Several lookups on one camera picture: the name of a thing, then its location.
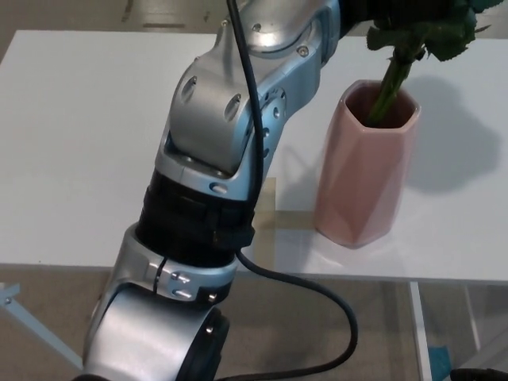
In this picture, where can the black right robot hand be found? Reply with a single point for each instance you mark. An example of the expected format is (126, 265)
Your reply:
(480, 375)

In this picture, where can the pink rose bouquet green stems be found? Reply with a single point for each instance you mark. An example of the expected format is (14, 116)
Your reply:
(397, 75)

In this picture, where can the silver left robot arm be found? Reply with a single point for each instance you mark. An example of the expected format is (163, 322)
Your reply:
(206, 119)

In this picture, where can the pink faceted ceramic vase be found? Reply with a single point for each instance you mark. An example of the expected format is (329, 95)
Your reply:
(357, 190)

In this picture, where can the teal floor marker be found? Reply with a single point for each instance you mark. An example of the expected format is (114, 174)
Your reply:
(439, 363)

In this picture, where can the white table leg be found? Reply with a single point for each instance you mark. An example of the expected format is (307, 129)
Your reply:
(420, 337)

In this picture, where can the short beige tape strip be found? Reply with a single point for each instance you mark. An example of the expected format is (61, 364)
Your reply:
(293, 220)

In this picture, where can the light blue metal bar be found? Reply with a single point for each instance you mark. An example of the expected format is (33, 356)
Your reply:
(39, 329)

